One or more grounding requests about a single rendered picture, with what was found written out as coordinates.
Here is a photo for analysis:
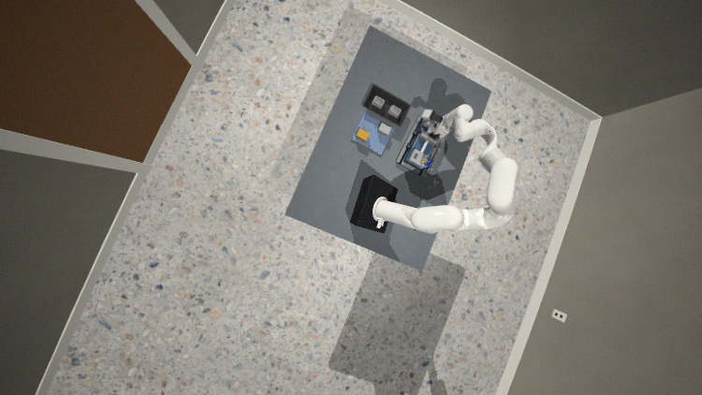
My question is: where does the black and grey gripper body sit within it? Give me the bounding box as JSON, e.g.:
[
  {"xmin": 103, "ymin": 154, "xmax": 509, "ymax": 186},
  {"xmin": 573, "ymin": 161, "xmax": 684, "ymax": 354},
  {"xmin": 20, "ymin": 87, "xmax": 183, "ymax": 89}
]
[{"xmin": 433, "ymin": 121, "xmax": 452, "ymax": 138}]

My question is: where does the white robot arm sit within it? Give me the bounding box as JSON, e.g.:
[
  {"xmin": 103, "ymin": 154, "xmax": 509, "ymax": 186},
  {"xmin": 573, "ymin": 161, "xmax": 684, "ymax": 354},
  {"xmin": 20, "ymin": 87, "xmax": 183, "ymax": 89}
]
[{"xmin": 373, "ymin": 104, "xmax": 519, "ymax": 234}]

